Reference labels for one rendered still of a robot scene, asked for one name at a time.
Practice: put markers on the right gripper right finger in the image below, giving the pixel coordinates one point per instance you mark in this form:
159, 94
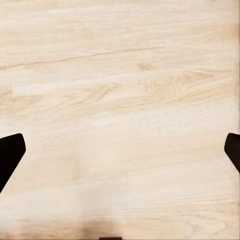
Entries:
232, 149

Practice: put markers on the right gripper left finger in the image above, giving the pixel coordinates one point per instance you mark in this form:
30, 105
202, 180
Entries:
12, 149

